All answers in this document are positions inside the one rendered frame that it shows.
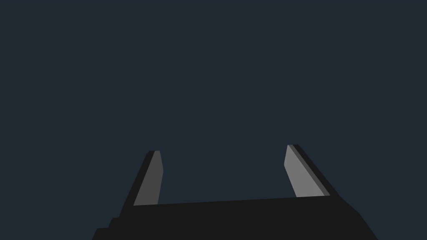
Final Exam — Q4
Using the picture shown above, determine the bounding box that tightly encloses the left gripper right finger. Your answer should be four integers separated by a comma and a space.
284, 144, 341, 199

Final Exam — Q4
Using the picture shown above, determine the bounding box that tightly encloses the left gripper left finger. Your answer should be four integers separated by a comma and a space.
123, 150, 164, 211

